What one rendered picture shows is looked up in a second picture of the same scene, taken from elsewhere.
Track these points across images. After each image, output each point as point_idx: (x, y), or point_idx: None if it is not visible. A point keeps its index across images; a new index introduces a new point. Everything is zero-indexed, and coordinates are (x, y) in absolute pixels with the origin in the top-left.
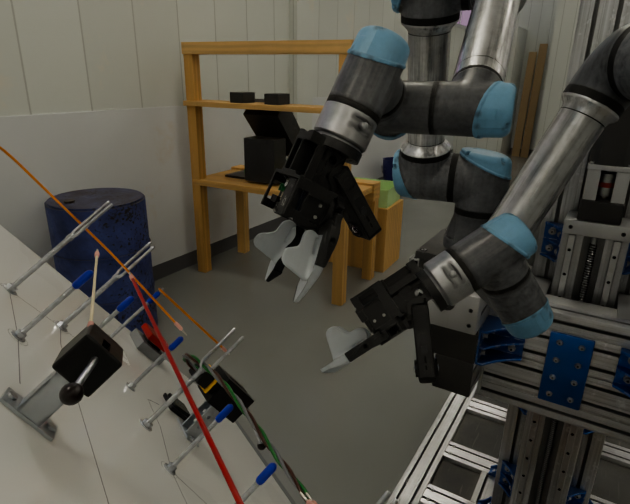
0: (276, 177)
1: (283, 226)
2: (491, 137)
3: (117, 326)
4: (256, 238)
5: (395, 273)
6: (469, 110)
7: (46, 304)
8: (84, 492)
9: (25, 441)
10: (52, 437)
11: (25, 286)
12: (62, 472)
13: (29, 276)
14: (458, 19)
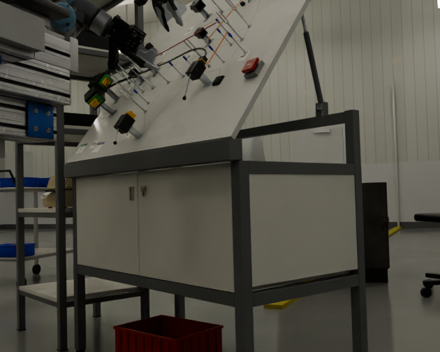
0: None
1: (174, 2)
2: None
3: (266, 56)
4: (185, 7)
5: (124, 22)
6: None
7: (251, 33)
8: (196, 53)
9: (204, 44)
10: (204, 46)
11: (257, 27)
12: (200, 49)
13: (266, 25)
14: None
